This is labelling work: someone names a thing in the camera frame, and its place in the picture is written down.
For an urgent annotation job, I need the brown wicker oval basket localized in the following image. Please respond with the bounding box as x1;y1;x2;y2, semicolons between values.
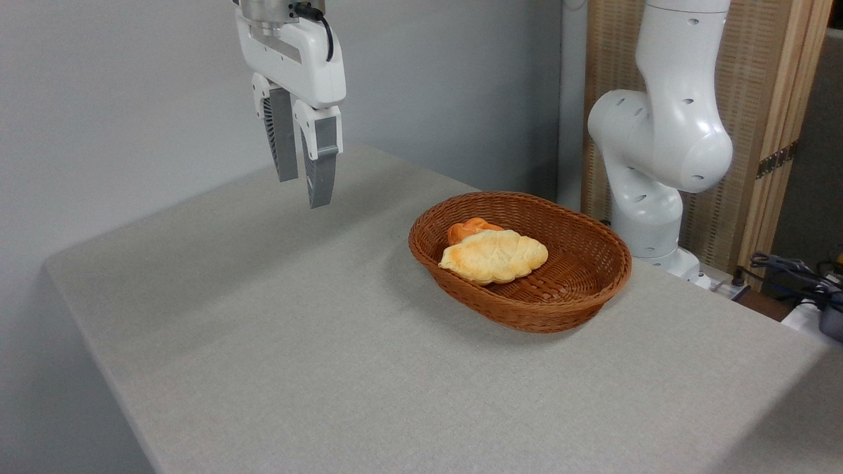
408;191;633;334

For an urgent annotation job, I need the pale braided bread loaf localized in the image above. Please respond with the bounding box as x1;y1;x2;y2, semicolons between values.
439;228;549;286

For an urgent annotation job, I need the dark cable bundle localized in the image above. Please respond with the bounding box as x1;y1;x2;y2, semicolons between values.
734;252;843;311

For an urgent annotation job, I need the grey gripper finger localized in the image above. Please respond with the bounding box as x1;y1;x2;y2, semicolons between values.
252;72;300;183
293;99;344;209

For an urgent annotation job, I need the white and grey device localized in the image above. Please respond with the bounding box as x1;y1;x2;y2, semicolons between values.
782;298;843;344

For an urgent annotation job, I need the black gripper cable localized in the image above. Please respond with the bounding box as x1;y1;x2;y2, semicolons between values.
293;3;335;63

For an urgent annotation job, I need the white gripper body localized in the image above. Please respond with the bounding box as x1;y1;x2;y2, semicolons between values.
235;7;347;110

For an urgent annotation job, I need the metal screen hinge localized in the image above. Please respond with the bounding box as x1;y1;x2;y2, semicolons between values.
756;141;799;180

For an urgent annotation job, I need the orange bread roll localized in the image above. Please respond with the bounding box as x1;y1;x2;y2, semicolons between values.
447;217;505;247

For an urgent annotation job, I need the wooden woven folding screen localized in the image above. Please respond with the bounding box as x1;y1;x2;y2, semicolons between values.
582;0;834;272

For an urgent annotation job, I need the white power strip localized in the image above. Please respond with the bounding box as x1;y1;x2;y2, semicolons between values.
698;263;751;301

